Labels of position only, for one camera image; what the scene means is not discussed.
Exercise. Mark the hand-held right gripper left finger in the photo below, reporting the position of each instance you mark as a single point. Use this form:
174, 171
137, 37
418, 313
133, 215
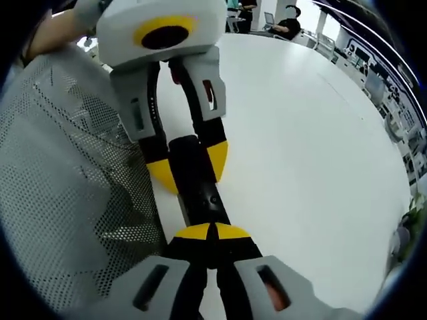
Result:
187, 246

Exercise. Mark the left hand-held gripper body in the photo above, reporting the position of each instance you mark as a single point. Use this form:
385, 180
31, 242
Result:
133, 16

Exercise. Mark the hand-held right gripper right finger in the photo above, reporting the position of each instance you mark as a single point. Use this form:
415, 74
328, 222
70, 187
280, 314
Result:
237, 246

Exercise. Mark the black remote control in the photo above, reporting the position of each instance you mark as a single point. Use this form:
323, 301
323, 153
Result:
197, 173

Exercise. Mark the person's left hand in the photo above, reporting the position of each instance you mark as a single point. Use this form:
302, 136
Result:
86, 13

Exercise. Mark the grey laptop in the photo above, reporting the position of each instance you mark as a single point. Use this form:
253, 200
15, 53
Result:
270, 20

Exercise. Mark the white office chair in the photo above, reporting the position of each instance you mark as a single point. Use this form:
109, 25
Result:
324, 45

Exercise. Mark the green potted plant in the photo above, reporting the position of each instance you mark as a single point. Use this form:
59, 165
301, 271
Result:
415, 210

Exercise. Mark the blue-trimmed wall display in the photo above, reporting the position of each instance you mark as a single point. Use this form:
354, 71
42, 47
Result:
383, 63

